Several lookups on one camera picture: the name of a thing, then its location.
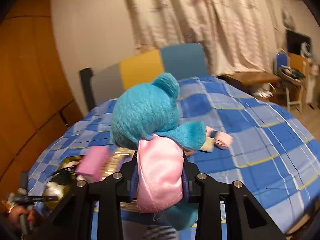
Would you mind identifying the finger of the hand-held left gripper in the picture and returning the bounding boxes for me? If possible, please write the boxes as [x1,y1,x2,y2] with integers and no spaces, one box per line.
[15,194,59,203]

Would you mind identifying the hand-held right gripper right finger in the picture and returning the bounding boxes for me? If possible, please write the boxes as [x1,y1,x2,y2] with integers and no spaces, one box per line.
[182,152,287,240]

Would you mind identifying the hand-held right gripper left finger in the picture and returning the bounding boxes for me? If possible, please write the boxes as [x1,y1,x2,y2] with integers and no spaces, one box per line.
[37,155,140,240]

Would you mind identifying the white fluffy scrunchie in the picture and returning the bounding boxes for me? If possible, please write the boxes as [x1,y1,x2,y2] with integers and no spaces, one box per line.
[44,181,66,198]

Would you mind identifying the gold metal tin tray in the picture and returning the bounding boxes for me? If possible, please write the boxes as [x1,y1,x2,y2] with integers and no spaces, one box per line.
[42,155,85,212]

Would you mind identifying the beige bandage roll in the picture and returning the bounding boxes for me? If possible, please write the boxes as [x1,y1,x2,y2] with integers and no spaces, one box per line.
[200,137,215,153]

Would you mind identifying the pink socks with blue band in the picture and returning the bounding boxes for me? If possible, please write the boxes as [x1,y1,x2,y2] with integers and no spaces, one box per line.
[206,127,234,150]

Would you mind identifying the teal plush with pink bow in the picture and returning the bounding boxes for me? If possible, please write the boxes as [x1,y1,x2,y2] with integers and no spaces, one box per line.
[111,72,214,232]

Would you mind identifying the person's left hand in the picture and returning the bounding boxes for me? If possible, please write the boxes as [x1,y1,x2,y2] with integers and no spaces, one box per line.
[7,204,37,230]

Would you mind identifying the silver ornate tissue box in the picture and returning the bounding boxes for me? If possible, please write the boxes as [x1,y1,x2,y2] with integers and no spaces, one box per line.
[100,147,140,213]

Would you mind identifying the pink cardboard box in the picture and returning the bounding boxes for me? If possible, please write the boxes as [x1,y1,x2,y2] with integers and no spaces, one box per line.
[75,145,110,183]

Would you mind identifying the blue plaid bedsheet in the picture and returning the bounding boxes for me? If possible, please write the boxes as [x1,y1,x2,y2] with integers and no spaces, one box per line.
[26,76,320,240]

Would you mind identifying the wooden wardrobe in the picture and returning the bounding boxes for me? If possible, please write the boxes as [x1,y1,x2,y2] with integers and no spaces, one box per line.
[0,0,84,198]

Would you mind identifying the grey yellow blue headboard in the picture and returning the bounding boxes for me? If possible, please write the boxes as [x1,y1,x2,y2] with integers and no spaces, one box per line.
[94,43,208,93]

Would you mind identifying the wooden side table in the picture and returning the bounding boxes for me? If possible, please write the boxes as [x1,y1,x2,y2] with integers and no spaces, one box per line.
[217,71,282,95]

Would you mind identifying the black tools on chair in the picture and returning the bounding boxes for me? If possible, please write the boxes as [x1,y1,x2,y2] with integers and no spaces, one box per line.
[279,65,306,80]

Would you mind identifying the blue folding chair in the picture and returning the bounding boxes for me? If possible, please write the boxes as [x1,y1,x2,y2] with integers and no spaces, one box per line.
[275,49,307,113]

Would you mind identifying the light wooden desk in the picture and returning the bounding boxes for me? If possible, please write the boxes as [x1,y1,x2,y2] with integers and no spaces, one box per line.
[289,52,320,105]

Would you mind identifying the ship print curtain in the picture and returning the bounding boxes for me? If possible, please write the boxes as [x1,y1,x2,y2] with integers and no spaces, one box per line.
[120,0,278,75]

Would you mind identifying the black monitor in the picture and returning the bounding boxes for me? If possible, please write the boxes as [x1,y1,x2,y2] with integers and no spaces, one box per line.
[286,29,313,55]

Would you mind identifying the white round fan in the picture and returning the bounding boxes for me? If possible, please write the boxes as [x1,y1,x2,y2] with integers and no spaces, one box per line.
[300,42,312,57]

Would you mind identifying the white garment steamer head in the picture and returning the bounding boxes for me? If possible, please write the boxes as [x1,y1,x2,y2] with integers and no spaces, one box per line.
[282,10,297,30]

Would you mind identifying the white cable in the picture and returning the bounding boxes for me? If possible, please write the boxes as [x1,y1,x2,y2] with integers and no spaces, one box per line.
[254,86,275,99]

